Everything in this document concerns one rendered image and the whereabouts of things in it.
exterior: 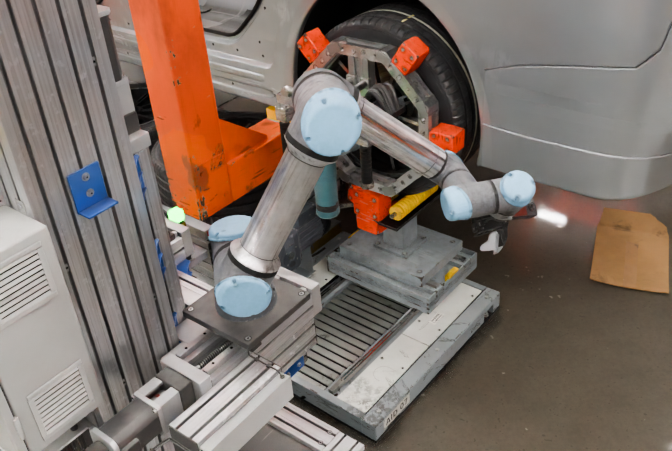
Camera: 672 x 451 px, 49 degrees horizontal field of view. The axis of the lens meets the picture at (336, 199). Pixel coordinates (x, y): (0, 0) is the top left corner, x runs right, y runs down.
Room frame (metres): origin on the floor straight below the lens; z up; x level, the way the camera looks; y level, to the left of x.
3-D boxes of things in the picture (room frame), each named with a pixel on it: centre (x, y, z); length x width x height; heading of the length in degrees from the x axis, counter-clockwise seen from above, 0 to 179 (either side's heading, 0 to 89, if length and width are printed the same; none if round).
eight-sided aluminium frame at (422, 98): (2.32, -0.13, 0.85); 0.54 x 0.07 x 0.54; 48
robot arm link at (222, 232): (1.41, 0.24, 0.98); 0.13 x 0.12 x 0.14; 8
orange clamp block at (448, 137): (2.12, -0.37, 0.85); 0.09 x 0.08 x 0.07; 48
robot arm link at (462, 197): (1.38, -0.29, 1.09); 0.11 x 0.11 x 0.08; 8
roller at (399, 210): (2.32, -0.29, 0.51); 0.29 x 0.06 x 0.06; 138
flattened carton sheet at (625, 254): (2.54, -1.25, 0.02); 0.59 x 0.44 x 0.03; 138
